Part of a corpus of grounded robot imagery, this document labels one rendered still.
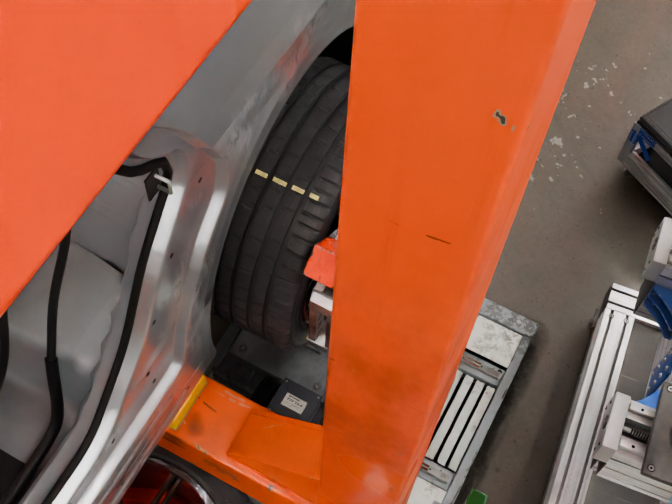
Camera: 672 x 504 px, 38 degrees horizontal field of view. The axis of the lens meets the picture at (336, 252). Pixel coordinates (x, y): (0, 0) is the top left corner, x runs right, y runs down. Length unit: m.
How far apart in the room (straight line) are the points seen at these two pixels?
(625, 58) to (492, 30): 3.16
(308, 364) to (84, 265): 0.94
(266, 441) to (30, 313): 0.57
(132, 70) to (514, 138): 0.62
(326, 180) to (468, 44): 1.24
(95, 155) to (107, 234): 1.81
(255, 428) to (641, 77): 2.21
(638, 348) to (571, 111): 1.04
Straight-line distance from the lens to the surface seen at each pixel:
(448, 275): 1.03
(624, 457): 2.27
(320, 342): 2.23
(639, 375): 2.98
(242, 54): 1.63
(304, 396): 2.55
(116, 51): 0.21
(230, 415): 2.27
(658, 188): 3.39
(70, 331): 2.03
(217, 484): 2.41
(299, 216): 1.98
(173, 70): 0.24
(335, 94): 2.10
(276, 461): 2.13
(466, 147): 0.85
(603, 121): 3.69
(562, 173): 3.51
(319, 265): 1.94
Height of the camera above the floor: 2.81
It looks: 61 degrees down
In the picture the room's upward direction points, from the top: 4 degrees clockwise
